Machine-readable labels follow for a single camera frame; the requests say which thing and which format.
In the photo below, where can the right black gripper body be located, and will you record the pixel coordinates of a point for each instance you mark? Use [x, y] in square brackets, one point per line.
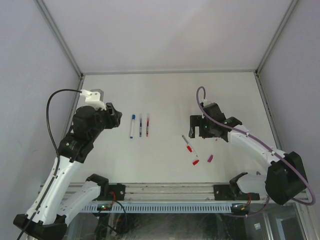
[196, 126]

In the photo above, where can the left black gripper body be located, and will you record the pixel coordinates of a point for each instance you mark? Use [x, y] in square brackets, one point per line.
[111, 117]

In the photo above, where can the blue white marker pen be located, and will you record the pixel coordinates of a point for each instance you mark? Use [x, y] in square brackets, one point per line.
[132, 126]

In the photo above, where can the blue gel pen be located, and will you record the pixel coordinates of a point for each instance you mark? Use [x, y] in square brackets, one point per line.
[140, 125]

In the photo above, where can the red gel pen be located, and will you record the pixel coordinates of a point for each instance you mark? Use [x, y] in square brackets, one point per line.
[147, 124]

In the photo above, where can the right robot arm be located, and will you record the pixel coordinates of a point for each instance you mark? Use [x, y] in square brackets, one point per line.
[285, 174]

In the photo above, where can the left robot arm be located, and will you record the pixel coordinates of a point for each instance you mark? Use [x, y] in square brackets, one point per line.
[49, 216]

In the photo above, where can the thin white red-tip pen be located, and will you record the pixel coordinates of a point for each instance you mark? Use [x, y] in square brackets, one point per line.
[188, 144]

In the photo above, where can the purple pen cap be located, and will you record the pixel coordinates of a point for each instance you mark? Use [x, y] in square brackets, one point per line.
[210, 159]

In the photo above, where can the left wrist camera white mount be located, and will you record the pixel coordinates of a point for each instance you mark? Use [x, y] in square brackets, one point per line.
[94, 98]

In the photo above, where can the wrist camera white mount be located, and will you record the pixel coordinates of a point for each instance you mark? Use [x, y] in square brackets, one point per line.
[205, 102]
[94, 98]

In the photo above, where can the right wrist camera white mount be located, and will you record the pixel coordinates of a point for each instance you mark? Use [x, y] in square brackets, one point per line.
[205, 102]

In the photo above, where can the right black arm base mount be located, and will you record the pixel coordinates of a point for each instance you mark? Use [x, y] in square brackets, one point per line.
[223, 192]

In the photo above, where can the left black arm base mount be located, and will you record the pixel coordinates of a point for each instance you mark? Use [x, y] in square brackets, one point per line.
[116, 192]

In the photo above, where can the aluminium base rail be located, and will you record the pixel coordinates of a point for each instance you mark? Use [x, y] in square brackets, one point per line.
[173, 192]

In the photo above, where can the blue cable duct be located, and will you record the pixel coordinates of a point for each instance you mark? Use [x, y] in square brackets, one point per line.
[158, 208]

